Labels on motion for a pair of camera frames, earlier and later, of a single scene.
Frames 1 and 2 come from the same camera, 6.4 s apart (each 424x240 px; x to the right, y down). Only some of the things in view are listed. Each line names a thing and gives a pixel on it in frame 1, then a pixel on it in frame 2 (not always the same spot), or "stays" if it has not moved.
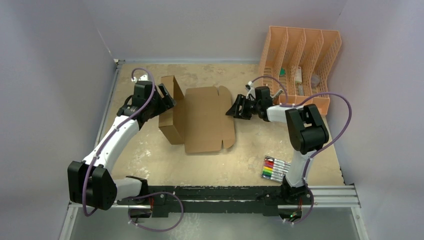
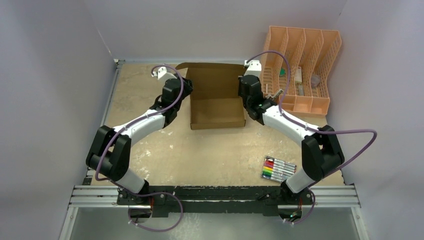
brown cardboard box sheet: x=202 y=119 to x=215 y=101
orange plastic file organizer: x=296 y=64 stays
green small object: x=282 y=72 stays
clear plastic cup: x=314 y=80 stays
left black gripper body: x=155 y=105 to x=186 y=91
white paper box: x=298 y=76 stays
